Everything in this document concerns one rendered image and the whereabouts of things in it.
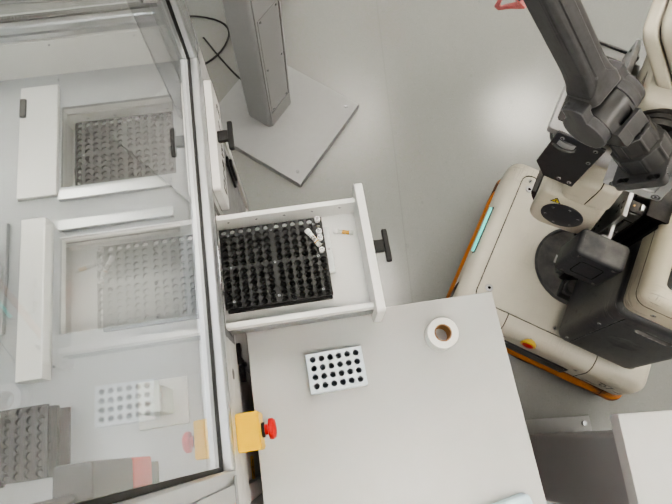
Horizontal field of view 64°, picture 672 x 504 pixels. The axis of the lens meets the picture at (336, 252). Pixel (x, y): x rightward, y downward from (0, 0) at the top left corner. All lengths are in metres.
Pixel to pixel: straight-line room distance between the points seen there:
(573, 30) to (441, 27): 1.89
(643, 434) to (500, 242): 0.79
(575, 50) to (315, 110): 1.60
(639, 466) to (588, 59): 0.87
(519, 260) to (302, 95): 1.14
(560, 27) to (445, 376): 0.75
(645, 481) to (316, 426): 0.70
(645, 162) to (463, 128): 1.47
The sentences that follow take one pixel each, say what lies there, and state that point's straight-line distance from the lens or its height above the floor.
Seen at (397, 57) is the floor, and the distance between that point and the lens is 2.58.
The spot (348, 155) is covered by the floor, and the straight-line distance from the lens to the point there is 2.28.
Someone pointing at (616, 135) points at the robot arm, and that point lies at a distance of 0.97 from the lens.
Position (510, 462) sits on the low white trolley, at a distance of 1.28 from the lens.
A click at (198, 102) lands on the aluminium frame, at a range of 1.23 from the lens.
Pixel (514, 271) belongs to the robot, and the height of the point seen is 0.28.
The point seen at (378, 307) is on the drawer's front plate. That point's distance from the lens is 1.08.
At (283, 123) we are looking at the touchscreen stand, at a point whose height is 0.04.
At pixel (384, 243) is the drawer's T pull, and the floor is 0.91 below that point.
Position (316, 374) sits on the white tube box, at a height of 0.80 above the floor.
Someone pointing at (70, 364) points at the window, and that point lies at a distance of 0.46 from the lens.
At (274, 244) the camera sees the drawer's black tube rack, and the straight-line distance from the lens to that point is 1.15.
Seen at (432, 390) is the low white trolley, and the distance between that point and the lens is 1.24.
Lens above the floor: 1.98
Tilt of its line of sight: 71 degrees down
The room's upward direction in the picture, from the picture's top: 3 degrees clockwise
